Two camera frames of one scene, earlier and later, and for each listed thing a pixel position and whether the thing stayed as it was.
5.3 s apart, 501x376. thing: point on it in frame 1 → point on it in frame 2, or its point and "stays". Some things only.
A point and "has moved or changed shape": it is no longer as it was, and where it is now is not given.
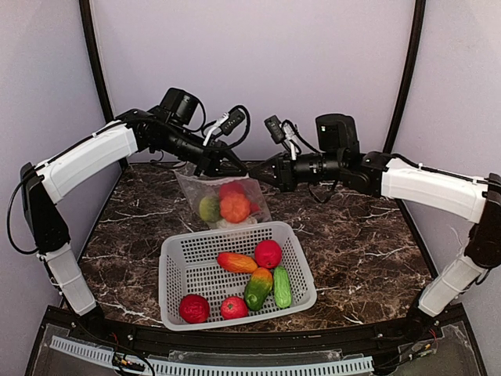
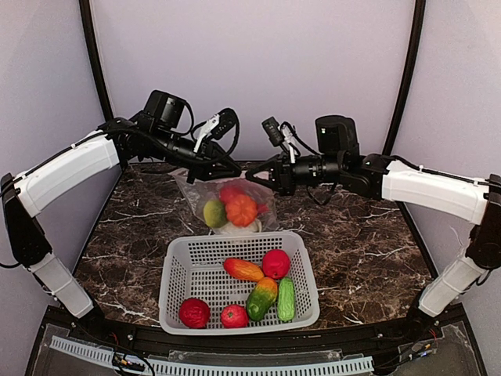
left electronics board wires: [121, 361] stays
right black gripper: [285, 172] stays
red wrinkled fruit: [268, 254] → [275, 263]
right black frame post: [418, 16] stays
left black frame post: [86, 15] stays
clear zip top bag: [225, 203] has moved or changed shape
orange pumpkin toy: [235, 207] has moved or changed shape
